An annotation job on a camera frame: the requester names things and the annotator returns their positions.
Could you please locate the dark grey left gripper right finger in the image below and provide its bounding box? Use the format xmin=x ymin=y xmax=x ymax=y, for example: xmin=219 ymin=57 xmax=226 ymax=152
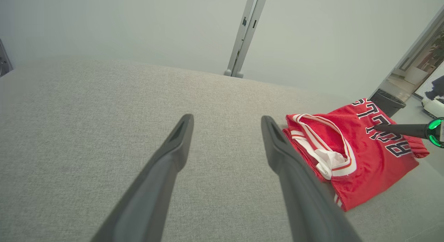
xmin=261 ymin=115 xmax=363 ymax=242

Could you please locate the grey metal partition post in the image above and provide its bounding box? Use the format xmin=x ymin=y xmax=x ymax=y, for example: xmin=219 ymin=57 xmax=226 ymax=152
xmin=224 ymin=0 xmax=269 ymax=78

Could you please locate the grey fabric sofa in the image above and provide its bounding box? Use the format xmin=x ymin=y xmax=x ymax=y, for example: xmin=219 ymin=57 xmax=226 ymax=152
xmin=0 ymin=56 xmax=444 ymax=242

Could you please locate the white rounded machine base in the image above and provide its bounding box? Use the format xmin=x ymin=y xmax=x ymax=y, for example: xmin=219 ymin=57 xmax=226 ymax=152
xmin=421 ymin=98 xmax=444 ymax=119

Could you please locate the black round bin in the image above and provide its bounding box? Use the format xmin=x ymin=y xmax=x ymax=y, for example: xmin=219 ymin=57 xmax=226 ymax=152
xmin=369 ymin=89 xmax=406 ymax=117

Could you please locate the red white lettered jersey shirt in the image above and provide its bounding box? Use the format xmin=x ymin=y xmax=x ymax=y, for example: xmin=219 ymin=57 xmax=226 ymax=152
xmin=283 ymin=98 xmax=430 ymax=212

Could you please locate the grey metal frame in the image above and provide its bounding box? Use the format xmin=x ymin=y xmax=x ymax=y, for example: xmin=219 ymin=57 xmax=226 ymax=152
xmin=0 ymin=39 xmax=14 ymax=77

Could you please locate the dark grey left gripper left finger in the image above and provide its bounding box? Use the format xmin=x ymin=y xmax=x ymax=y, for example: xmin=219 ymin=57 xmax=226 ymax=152
xmin=91 ymin=114 xmax=195 ymax=242

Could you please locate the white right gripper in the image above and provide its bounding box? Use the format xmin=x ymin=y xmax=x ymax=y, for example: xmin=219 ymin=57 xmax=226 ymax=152
xmin=374 ymin=118 xmax=444 ymax=148

